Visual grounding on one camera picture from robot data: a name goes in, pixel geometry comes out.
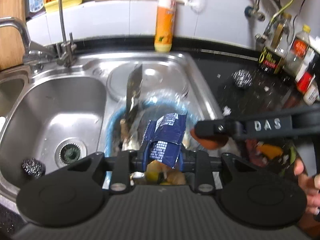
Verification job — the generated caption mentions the thin drinking water tap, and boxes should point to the thin drinking water tap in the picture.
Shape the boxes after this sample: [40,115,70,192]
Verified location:
[55,0,78,67]

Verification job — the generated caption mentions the person's right hand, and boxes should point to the person's right hand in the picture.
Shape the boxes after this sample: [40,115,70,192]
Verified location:
[294,158,319,216]

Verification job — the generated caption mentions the steel wool ball in sink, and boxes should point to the steel wool ball in sink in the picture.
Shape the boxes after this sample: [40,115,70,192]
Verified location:
[21,158,46,178]

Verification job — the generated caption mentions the crinkled clear foil wrapper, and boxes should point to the crinkled clear foil wrapper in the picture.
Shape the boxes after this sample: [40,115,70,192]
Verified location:
[124,64,143,132]

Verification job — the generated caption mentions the wall water valve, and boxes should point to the wall water valve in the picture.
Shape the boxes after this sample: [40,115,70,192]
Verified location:
[244,6,265,22]

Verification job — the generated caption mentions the stainless steel sink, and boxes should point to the stainless steel sink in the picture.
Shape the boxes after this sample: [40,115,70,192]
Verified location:
[1,51,222,212]

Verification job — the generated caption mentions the blue cookie snack packet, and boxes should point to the blue cookie snack packet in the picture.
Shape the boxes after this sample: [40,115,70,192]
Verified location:
[142,113,187,168]

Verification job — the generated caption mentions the white paper scrap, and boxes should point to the white paper scrap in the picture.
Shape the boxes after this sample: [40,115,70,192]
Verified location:
[222,106,232,116]

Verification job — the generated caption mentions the white pepper shaker jar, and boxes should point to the white pepper shaker jar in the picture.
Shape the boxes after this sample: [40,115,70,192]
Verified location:
[303,81,319,106]

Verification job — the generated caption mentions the purple onion scraps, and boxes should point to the purple onion scraps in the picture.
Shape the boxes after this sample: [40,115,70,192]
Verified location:
[245,139,266,167]

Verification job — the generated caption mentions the wooden cutting board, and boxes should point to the wooden cutting board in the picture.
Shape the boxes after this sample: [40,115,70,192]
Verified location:
[1,0,25,70]

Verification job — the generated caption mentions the brown ginger piece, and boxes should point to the brown ginger piece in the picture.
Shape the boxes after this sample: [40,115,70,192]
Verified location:
[166,170,186,185]

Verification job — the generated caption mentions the sink drain strainer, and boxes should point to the sink drain strainer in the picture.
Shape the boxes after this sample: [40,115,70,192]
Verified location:
[54,137,87,168]

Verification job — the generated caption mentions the steel wool ball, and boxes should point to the steel wool ball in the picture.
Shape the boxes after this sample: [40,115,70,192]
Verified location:
[232,69,253,89]
[21,158,46,178]

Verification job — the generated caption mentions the main sink faucet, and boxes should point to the main sink faucet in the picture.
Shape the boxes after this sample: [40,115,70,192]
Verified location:
[1,17,57,74]

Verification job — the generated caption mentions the small red label sauce bottle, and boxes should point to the small red label sauce bottle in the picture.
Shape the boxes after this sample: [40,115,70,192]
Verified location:
[297,53,319,94]

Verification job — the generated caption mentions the dark vinegar bottle yellow cap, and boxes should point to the dark vinegar bottle yellow cap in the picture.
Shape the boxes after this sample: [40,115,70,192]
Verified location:
[284,24,311,77]

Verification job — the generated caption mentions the round sink lid cover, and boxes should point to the round sink lid cover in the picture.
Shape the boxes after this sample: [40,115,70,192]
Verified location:
[107,61,189,101]

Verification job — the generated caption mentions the yellow toy potato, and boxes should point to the yellow toy potato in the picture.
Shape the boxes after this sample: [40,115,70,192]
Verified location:
[145,160,168,184]

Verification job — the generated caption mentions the blue bin with plastic liner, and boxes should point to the blue bin with plastic liner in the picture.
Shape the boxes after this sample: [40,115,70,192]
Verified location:
[103,87,213,185]

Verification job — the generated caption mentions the orange dish soap bottle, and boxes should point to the orange dish soap bottle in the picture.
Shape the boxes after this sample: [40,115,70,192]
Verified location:
[154,0,177,53]

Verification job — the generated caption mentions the brown toy egg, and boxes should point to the brown toy egg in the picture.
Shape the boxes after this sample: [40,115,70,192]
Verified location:
[190,129,229,150]

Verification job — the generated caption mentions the large soy sauce bottle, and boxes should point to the large soy sauce bottle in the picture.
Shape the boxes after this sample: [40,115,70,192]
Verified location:
[258,12,293,74]

